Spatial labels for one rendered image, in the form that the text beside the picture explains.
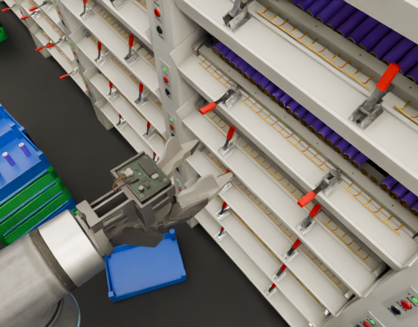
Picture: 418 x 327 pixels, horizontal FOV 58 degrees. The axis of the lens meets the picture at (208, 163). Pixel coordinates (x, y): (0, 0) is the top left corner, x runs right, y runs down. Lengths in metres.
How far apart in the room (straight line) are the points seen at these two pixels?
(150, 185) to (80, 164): 1.46
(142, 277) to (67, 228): 1.15
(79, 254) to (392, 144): 0.42
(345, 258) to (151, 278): 0.93
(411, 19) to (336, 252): 0.55
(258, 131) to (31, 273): 0.49
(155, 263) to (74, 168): 0.63
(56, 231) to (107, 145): 1.49
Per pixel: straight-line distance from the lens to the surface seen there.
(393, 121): 0.57
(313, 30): 0.62
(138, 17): 1.03
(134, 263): 1.64
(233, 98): 0.79
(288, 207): 0.89
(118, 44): 1.26
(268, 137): 0.75
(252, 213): 1.08
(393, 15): 0.46
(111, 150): 1.93
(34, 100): 2.28
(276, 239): 1.06
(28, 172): 1.42
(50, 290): 0.49
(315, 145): 0.72
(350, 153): 0.72
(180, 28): 0.84
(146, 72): 1.15
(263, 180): 0.91
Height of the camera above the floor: 1.53
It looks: 57 degrees down
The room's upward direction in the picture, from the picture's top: straight up
